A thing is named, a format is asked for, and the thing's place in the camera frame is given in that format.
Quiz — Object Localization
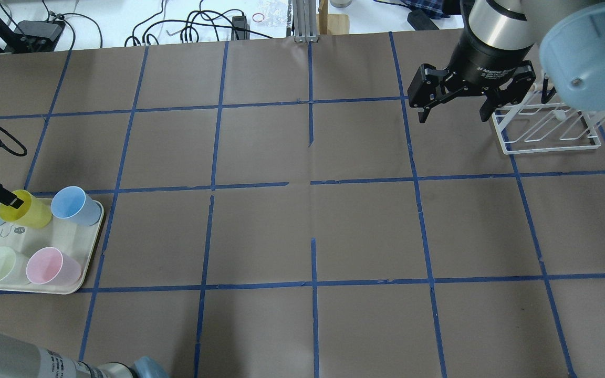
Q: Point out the black phone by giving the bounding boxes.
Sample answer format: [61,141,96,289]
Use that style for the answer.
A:
[406,8,439,31]

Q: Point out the pale green cup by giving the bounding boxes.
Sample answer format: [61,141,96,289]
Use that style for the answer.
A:
[0,246,30,285]

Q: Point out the light blue cup far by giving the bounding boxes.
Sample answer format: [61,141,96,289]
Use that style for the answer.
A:
[50,186,102,226]

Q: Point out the white wire cup rack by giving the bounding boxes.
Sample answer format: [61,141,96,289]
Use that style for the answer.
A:
[491,72,605,155]

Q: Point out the beige serving tray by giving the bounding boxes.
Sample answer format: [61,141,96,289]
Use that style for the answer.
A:
[0,201,104,295]

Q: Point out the yellow plastic cup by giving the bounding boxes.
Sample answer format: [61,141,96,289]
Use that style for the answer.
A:
[0,190,53,229]

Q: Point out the black power adapter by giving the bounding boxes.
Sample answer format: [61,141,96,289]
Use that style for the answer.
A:
[231,15,250,40]

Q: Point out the blue checkered folded umbrella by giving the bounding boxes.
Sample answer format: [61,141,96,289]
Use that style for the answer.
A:
[401,0,461,19]

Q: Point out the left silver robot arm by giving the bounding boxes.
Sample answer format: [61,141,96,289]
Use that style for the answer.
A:
[0,184,168,377]

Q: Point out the aluminium frame post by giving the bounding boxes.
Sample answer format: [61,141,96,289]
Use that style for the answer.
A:
[290,1,319,43]

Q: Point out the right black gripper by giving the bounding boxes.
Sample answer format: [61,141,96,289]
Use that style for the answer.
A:
[406,26,536,123]

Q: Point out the pink plastic cup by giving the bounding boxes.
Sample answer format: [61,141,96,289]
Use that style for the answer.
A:
[25,247,82,286]

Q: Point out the wooden mug tree stand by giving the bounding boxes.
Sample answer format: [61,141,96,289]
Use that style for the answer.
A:
[317,1,350,35]

